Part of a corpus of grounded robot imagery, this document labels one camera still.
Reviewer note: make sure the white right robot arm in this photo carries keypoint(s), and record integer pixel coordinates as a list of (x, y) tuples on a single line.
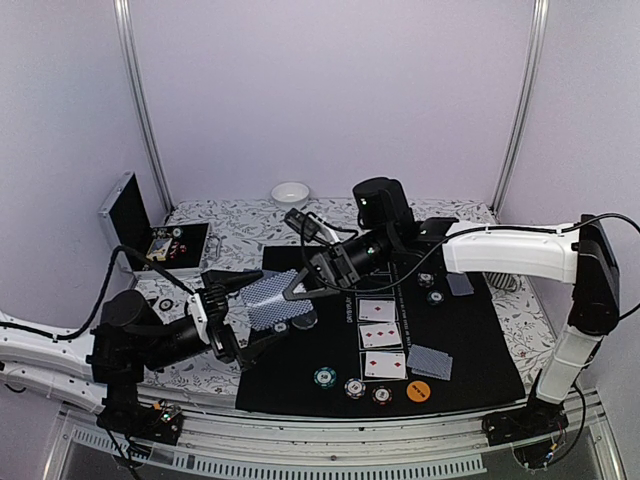
[(578, 254)]

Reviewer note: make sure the black dealer button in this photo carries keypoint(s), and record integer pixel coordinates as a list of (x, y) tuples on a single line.
[(305, 322)]

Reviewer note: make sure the orange big blind button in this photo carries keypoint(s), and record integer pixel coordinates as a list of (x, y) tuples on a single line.
[(418, 391)]

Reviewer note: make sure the front aluminium rail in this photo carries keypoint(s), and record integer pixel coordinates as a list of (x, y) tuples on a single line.
[(219, 443)]

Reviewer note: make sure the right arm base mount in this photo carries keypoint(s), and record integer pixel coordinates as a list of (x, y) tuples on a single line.
[(525, 423)]

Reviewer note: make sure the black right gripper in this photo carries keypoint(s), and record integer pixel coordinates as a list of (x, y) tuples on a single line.
[(333, 263)]

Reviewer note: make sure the grey playing card deck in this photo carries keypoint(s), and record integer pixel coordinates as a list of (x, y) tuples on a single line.
[(265, 302)]

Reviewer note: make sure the white ceramic bowl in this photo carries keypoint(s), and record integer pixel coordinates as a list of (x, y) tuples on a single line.
[(288, 195)]

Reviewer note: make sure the face-up diamond card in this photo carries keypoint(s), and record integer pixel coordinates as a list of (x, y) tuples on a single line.
[(372, 310), (380, 335), (387, 365)]

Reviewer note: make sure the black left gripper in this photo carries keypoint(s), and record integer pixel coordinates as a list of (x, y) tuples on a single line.
[(222, 337)]

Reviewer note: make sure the card box in case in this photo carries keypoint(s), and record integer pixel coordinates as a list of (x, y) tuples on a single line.
[(159, 249)]

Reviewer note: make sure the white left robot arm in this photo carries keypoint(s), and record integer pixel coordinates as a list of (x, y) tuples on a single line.
[(99, 365)]

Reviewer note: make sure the blue peach poker chip stack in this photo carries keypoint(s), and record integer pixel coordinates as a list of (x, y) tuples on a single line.
[(354, 388)]

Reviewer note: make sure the black poker play mat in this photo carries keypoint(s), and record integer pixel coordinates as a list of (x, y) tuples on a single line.
[(467, 328)]

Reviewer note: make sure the aluminium frame post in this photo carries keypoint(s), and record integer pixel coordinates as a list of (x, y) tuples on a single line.
[(126, 36), (533, 56)]

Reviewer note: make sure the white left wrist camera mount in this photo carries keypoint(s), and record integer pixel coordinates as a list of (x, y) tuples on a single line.
[(197, 312)]

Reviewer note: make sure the right aluminium frame post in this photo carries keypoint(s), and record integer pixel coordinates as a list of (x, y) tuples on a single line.
[(533, 56)]

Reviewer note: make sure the dealt playing card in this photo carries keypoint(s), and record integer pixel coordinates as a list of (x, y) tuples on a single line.
[(459, 284), (429, 362)]

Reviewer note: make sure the aluminium poker case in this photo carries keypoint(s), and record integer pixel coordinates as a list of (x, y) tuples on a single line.
[(125, 221)]

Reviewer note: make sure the left aluminium frame post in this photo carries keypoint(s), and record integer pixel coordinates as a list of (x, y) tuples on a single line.
[(126, 36)]

